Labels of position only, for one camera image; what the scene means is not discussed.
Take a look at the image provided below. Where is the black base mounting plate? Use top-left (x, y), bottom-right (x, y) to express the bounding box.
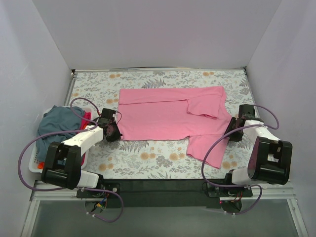
top-left (76, 178), bottom-right (254, 210)

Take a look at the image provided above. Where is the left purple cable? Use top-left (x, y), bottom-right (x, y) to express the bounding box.
top-left (18, 97), bottom-right (124, 224)

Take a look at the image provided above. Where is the floral patterned table mat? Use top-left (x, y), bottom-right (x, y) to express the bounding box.
top-left (70, 70), bottom-right (254, 179)

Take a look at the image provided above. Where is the magenta shirt in basket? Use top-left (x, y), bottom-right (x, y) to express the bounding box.
top-left (80, 112), bottom-right (91, 130)

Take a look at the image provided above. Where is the grey blue t shirt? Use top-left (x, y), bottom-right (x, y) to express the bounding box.
top-left (36, 106), bottom-right (81, 155)

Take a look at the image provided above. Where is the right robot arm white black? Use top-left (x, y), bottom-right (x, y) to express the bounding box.
top-left (223, 104), bottom-right (293, 196)

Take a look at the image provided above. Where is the orange garment in basket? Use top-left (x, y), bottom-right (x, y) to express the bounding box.
top-left (37, 162), bottom-right (44, 170)

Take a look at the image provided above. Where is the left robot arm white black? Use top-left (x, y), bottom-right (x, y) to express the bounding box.
top-left (41, 109), bottom-right (122, 198)

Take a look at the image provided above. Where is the pink t shirt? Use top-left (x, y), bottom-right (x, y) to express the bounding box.
top-left (118, 86), bottom-right (232, 168)

